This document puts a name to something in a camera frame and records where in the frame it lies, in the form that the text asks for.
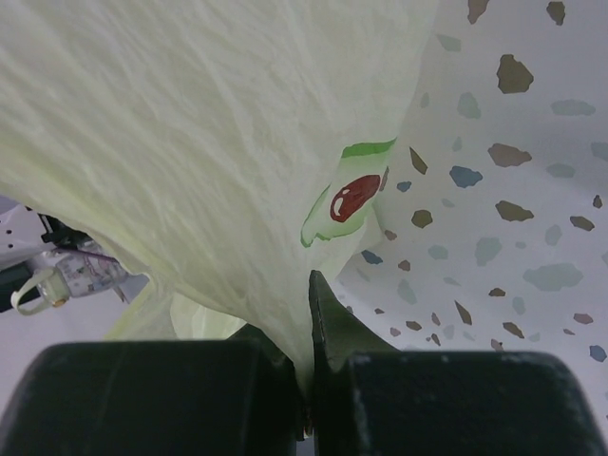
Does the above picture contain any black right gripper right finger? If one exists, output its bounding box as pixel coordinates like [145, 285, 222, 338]
[309, 271, 607, 455]

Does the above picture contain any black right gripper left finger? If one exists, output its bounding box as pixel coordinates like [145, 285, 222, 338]
[1, 325, 304, 455]

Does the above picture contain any pale green avocado-print plastic bag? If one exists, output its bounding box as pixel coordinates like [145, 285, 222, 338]
[1, 1, 438, 392]

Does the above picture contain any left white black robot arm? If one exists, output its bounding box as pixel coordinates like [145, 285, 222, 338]
[1, 196, 92, 313]

